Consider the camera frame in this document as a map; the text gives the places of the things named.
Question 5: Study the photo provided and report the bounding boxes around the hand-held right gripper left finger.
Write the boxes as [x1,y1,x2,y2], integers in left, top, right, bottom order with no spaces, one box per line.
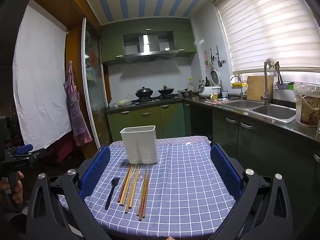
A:
[25,145,112,240]

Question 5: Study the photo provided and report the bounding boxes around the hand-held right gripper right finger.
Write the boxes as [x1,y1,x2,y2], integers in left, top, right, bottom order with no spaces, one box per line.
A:
[207,144,294,240]

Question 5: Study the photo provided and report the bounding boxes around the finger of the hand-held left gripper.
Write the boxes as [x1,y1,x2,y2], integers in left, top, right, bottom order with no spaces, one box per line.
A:
[12,144,47,170]

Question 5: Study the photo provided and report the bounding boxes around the black plastic fork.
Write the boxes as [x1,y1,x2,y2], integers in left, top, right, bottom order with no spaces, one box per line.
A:
[104,177,121,210]

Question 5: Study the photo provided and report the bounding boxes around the row of wooden chopsticks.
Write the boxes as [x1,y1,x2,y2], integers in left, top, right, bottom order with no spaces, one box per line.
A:
[117,164,151,222]

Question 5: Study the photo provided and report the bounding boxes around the white plastic utensil holder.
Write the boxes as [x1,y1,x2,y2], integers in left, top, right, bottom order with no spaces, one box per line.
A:
[120,125,159,165]

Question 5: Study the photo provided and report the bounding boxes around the person's left hand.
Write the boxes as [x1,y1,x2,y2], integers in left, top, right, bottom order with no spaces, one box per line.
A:
[0,171,25,207]

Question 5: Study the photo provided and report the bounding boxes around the blue checked tablecloth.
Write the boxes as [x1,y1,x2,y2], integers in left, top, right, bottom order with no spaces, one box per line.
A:
[58,140,237,240]

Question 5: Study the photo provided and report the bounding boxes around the dark green base cabinet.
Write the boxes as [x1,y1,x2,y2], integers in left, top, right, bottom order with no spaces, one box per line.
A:
[184,102,320,240]

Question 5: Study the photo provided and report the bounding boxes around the purple patterned cloth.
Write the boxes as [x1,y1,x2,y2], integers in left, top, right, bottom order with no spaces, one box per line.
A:
[156,135,212,147]

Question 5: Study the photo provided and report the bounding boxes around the purple checked apron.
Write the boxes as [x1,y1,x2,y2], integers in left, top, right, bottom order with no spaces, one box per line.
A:
[64,61,93,147]

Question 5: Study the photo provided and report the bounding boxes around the white backdrop sheet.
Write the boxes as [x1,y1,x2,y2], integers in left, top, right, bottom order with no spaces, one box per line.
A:
[12,0,73,150]

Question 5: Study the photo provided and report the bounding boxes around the pink counter cloth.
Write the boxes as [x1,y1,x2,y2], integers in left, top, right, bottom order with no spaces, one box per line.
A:
[204,98,230,105]

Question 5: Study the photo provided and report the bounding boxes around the light green base cabinet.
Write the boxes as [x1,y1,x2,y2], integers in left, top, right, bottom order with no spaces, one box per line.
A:
[107,101,192,143]

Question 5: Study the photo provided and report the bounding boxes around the clear plastic bag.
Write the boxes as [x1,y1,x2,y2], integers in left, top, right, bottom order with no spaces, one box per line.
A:
[110,95,132,108]

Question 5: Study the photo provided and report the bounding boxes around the double steel sink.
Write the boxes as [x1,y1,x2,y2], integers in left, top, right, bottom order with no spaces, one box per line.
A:
[223,99,297,124]

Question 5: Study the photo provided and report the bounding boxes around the thin curved faucet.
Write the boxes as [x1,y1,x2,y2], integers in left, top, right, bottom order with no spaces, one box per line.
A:
[230,76,244,100]

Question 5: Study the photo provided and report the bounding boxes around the white rice cooker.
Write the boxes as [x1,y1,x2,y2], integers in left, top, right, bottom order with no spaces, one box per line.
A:
[199,69,222,98]

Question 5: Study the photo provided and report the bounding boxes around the dark stone countertop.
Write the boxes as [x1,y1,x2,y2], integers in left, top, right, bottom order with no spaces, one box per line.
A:
[105,92,320,143]

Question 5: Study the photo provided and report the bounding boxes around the wooden cutting board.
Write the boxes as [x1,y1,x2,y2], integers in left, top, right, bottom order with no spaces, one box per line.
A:
[246,75,274,102]

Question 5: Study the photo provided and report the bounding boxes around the glass sliding door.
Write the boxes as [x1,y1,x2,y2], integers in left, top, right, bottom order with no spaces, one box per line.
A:
[82,17,110,155]

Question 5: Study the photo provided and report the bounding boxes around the black wok with lid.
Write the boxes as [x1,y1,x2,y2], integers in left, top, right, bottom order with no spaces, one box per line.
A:
[135,86,153,98]

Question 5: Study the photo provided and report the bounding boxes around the black gas stove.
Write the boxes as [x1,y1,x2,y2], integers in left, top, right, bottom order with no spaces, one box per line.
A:
[131,94,182,105]

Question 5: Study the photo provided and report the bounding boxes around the steel kitchen faucet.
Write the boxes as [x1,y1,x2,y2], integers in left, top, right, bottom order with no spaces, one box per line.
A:
[260,64,274,105]

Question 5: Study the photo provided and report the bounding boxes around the white printed plastic bucket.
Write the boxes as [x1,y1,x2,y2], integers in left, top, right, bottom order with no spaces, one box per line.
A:
[294,83,320,128]

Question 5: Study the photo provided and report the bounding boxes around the black hanging spatula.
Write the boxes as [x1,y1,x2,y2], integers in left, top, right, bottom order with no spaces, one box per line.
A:
[216,46,223,68]

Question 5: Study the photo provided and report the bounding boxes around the dark kitchen tongs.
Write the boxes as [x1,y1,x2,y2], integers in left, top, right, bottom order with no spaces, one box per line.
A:
[274,61,284,85]

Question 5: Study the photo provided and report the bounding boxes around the rag on faucet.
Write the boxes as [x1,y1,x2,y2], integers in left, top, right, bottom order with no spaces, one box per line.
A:
[264,58,280,72]

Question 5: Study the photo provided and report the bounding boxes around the steel range hood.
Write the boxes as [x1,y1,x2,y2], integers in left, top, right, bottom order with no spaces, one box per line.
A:
[122,31,178,64]

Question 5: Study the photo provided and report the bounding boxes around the white zebra window blind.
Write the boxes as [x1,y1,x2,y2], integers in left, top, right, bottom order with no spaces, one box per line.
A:
[213,0,320,74]

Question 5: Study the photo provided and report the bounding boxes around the green wall cabinets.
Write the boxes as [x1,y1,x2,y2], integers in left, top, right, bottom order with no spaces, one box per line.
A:
[101,17,197,65]

